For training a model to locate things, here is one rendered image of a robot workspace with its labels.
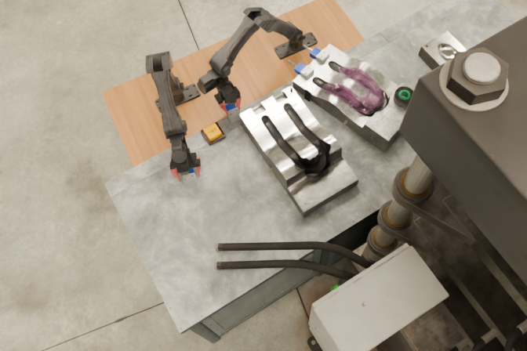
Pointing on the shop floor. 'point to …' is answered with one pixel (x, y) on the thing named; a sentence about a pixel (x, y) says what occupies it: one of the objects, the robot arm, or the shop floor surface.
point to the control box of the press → (375, 303)
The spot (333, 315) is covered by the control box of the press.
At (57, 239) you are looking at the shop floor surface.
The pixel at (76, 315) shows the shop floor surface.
